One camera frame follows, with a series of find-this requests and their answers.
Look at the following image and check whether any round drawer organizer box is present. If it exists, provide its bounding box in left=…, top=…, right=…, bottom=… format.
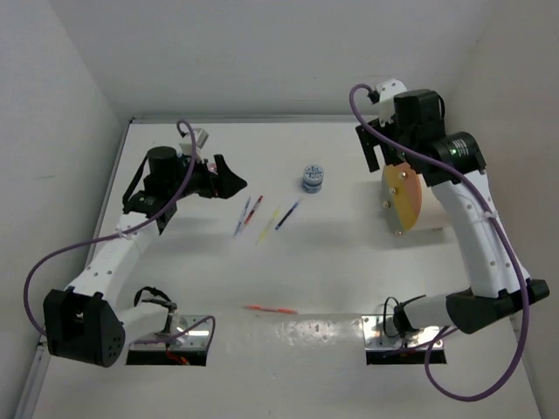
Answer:
left=378, top=163, right=446, bottom=237

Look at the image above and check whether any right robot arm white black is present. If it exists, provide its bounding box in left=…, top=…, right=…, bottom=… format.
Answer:
left=355, top=89, right=549, bottom=338

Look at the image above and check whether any metal base plate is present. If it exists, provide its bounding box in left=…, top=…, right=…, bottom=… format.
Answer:
left=362, top=314, right=441, bottom=353
left=130, top=314, right=215, bottom=351

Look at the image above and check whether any dark blue pen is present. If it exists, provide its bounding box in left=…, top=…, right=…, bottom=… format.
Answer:
left=274, top=198, right=303, bottom=230

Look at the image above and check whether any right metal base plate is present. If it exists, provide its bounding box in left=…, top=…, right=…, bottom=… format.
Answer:
left=362, top=314, right=441, bottom=353

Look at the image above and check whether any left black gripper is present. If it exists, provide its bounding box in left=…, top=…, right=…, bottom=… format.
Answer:
left=167, top=152, right=245, bottom=200

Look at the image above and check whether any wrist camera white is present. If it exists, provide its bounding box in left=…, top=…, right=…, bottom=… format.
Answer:
left=368, top=79, right=407, bottom=127
left=179, top=128, right=209, bottom=156

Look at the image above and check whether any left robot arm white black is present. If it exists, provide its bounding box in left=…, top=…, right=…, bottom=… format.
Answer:
left=43, top=147, right=247, bottom=367

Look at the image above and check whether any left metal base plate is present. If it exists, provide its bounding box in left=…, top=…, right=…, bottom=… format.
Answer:
left=130, top=314, right=215, bottom=351

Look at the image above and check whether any orange pen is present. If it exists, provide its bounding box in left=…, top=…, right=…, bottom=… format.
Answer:
left=243, top=305, right=298, bottom=315

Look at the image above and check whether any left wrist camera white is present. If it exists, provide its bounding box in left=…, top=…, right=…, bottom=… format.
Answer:
left=179, top=128, right=209, bottom=156

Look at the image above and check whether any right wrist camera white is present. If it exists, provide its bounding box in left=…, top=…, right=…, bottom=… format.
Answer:
left=368, top=79, right=407, bottom=127

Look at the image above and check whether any red pen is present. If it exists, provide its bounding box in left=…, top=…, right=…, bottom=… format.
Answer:
left=243, top=195, right=264, bottom=226

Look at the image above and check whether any yellow pen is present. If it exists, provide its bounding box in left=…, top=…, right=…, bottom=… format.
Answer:
left=255, top=206, right=281, bottom=245

